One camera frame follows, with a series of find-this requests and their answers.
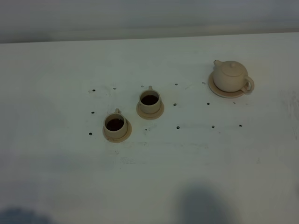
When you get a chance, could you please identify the tan ceramic teapot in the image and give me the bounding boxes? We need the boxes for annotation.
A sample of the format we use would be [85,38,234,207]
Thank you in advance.
[212,60,255,93]

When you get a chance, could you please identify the round tan teapot coaster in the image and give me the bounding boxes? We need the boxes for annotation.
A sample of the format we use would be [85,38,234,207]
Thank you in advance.
[208,72,245,98]

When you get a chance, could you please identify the tan saucer near centre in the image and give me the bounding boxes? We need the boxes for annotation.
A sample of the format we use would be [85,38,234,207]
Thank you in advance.
[136,102,164,120]

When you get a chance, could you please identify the tan saucer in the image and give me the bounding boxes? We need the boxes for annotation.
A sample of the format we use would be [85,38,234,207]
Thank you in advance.
[136,102,164,120]
[103,121,132,143]

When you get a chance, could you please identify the tan teacup near centre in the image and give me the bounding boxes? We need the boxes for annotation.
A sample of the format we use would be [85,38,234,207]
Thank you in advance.
[139,85,162,114]

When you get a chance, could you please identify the tan teacup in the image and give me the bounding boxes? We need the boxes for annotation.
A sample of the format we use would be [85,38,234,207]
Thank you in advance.
[139,85,162,114]
[103,108,128,140]

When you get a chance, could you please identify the tan saucer front left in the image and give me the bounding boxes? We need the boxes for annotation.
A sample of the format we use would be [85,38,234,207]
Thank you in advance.
[103,121,132,143]

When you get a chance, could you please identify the tan teacup front left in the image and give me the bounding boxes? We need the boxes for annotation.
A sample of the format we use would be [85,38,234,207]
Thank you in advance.
[103,108,128,140]

